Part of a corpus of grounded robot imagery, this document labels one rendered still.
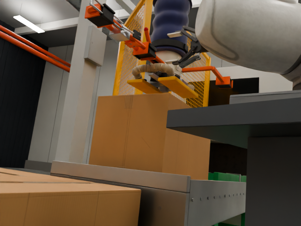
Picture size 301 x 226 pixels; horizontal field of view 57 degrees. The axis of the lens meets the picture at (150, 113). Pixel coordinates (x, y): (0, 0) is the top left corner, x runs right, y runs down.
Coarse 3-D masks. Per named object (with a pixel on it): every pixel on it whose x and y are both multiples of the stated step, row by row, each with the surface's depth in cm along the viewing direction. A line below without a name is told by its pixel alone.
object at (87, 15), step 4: (96, 4) 106; (100, 8) 105; (96, 12) 105; (88, 16) 107; (92, 16) 106; (96, 16) 106; (100, 16) 105; (92, 20) 109; (96, 20) 108; (100, 20) 108; (104, 20) 108; (96, 24) 112; (100, 24) 111; (104, 24) 111; (108, 24) 111
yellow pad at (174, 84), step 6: (162, 78) 140; (168, 78) 139; (174, 78) 137; (168, 84) 145; (174, 84) 144; (180, 84) 143; (174, 90) 155; (180, 90) 154; (186, 90) 152; (192, 90) 157; (186, 96) 165; (192, 96) 164
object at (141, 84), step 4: (128, 80) 150; (132, 80) 149; (136, 80) 148; (140, 80) 147; (144, 80) 148; (132, 84) 152; (136, 84) 151; (140, 84) 151; (144, 84) 150; (148, 84) 152; (140, 88) 158; (144, 88) 158; (148, 88) 157; (152, 88) 156; (156, 88) 160; (144, 92) 166; (148, 92) 165; (152, 92) 164; (156, 92) 163; (160, 92) 164
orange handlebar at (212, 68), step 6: (90, 6) 105; (96, 6) 104; (90, 12) 106; (132, 36) 124; (126, 42) 128; (132, 42) 127; (138, 42) 129; (138, 48) 136; (144, 48) 134; (150, 60) 147; (156, 60) 146; (204, 66) 153; (210, 66) 151; (186, 72) 159; (216, 72) 155; (222, 78) 165
